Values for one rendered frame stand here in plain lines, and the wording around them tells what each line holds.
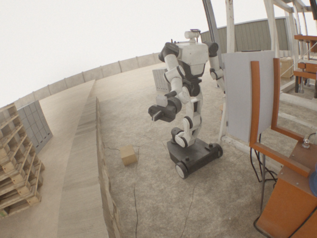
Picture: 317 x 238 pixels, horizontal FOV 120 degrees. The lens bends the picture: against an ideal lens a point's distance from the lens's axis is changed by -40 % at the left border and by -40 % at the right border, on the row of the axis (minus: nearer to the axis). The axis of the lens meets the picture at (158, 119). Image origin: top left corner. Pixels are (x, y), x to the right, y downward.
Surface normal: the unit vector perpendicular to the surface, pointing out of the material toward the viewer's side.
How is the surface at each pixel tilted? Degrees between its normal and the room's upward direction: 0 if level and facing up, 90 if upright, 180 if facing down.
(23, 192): 90
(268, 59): 90
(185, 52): 95
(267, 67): 90
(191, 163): 45
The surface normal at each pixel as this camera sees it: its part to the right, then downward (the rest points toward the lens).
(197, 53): 0.38, 0.52
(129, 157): 0.30, 0.31
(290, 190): -0.87, 0.35
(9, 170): 0.55, 0.22
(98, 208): 0.11, -0.56
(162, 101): -0.45, 0.74
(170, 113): -0.47, 0.33
